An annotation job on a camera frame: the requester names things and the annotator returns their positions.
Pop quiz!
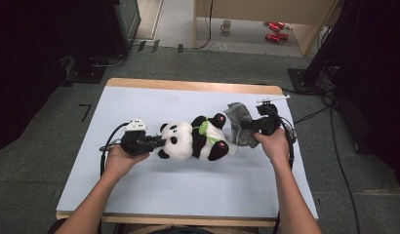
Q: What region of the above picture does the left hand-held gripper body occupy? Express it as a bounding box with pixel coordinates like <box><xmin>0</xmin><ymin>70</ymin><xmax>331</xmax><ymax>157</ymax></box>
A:
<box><xmin>119</xmin><ymin>118</ymin><xmax>147</xmax><ymax>156</ymax></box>

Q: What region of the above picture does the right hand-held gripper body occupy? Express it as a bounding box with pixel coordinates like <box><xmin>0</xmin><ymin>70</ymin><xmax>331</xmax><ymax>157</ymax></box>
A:
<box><xmin>256</xmin><ymin>95</ymin><xmax>291</xmax><ymax>136</ymax></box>

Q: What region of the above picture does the grey cloth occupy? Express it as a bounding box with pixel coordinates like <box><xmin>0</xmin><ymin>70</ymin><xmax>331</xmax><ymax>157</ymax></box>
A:
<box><xmin>223</xmin><ymin>101</ymin><xmax>260</xmax><ymax>149</ymax></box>

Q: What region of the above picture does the panda plush toy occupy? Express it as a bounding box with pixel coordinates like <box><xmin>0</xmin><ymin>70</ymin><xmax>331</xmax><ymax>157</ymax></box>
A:
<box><xmin>157</xmin><ymin>112</ymin><xmax>237</xmax><ymax>163</ymax></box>

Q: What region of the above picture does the person's left hand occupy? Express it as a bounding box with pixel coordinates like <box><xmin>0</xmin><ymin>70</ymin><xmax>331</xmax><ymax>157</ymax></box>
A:
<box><xmin>104</xmin><ymin>144</ymin><xmax>151</xmax><ymax>178</ymax></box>

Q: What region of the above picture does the person's right hand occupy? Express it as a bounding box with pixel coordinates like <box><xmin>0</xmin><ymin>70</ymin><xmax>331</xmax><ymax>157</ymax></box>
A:
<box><xmin>253</xmin><ymin>127</ymin><xmax>291</xmax><ymax>167</ymax></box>

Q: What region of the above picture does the light blue table mat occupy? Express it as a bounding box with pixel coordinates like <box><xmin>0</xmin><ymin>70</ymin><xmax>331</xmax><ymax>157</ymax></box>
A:
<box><xmin>56</xmin><ymin>86</ymin><xmax>319</xmax><ymax>219</ymax></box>

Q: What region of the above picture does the wooden table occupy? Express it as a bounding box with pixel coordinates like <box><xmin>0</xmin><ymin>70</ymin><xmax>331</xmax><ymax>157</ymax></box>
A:
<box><xmin>55</xmin><ymin>77</ymin><xmax>319</xmax><ymax>228</ymax></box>

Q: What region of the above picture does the black stand with base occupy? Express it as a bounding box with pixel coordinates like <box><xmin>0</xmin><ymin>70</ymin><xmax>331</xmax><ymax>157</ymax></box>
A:
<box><xmin>287</xmin><ymin>0</ymin><xmax>362</xmax><ymax>96</ymax></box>

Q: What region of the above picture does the black stand base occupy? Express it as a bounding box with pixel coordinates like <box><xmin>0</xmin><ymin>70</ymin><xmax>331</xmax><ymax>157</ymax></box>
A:
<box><xmin>62</xmin><ymin>58</ymin><xmax>106</xmax><ymax>85</ymax></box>

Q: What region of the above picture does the light wooden cabinet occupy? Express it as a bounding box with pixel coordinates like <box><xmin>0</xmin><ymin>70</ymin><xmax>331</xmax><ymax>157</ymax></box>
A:
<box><xmin>192</xmin><ymin>0</ymin><xmax>339</xmax><ymax>57</ymax></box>

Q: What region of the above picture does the black curtain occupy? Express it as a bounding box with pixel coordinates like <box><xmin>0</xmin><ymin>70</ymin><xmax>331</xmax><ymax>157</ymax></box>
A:
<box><xmin>334</xmin><ymin>0</ymin><xmax>400</xmax><ymax>196</ymax></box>
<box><xmin>0</xmin><ymin>0</ymin><xmax>69</xmax><ymax>155</ymax></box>

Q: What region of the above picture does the dark cabinet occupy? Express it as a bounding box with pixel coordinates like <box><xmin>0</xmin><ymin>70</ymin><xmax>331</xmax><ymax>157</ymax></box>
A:
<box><xmin>103</xmin><ymin>0</ymin><xmax>142</xmax><ymax>57</ymax></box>

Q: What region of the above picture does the left hand-held gripper cable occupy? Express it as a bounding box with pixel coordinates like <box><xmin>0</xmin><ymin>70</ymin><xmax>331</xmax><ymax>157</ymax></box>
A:
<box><xmin>99</xmin><ymin>121</ymin><xmax>131</xmax><ymax>178</ymax></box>

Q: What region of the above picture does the hand-held gripper cable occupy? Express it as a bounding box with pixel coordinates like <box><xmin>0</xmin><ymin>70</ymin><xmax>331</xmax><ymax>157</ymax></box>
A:
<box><xmin>274</xmin><ymin>110</ymin><xmax>299</xmax><ymax>234</ymax></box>
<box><xmin>99</xmin><ymin>121</ymin><xmax>131</xmax><ymax>178</ymax></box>

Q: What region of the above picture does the right hand-held gripper cable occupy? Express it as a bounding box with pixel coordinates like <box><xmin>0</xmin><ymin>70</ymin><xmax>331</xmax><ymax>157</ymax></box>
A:
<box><xmin>274</xmin><ymin>110</ymin><xmax>299</xmax><ymax>234</ymax></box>

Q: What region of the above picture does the short black floor cable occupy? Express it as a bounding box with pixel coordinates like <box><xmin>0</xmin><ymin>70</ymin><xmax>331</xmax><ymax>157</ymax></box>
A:
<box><xmin>294</xmin><ymin>106</ymin><xmax>333</xmax><ymax>125</ymax></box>

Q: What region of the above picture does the bundle of cables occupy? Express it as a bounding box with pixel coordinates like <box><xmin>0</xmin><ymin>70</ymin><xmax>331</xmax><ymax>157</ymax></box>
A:
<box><xmin>318</xmin><ymin>61</ymin><xmax>342</xmax><ymax>96</ymax></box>

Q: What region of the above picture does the long black floor cable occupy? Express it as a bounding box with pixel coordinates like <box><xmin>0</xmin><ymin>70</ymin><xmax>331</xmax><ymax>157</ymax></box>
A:
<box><xmin>328</xmin><ymin>97</ymin><xmax>362</xmax><ymax>234</ymax></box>

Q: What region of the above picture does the black hanging cable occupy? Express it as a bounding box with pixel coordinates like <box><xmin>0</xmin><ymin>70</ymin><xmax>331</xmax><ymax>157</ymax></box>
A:
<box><xmin>194</xmin><ymin>0</ymin><xmax>214</xmax><ymax>51</ymax></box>

